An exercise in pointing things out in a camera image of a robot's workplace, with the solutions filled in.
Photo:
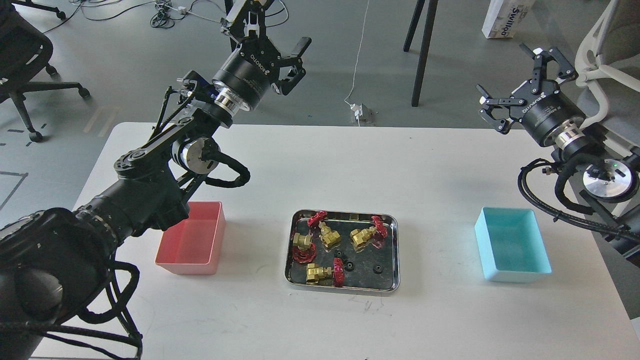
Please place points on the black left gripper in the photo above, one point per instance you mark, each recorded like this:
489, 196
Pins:
254, 65

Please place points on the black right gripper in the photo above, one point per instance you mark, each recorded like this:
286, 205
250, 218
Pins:
547, 115

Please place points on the brass valve red handle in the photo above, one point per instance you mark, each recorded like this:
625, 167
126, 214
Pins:
303, 248
329, 238
316, 274
374, 235

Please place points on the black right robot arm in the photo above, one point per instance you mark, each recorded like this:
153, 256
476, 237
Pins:
588, 177

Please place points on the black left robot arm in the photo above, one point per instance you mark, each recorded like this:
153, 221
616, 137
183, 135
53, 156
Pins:
59, 271

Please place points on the white cardboard box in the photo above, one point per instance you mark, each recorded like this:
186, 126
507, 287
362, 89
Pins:
503, 18

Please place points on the blue plastic box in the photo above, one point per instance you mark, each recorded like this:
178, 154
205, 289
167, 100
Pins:
510, 245

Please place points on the pink plastic box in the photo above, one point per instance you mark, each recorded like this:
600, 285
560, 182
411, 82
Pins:
194, 245

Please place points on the white power adapter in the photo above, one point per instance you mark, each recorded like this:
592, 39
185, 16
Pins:
361, 115

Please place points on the black stand legs right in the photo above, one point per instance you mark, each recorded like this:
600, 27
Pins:
428, 30

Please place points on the metal tray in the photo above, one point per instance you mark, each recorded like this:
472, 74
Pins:
343, 251

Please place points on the black office chair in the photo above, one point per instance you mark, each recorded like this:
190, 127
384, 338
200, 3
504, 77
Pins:
24, 52

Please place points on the brass valve red handle top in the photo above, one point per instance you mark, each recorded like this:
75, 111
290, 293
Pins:
329, 238

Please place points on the brass valve red handle bottom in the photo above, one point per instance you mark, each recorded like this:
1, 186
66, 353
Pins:
316, 274

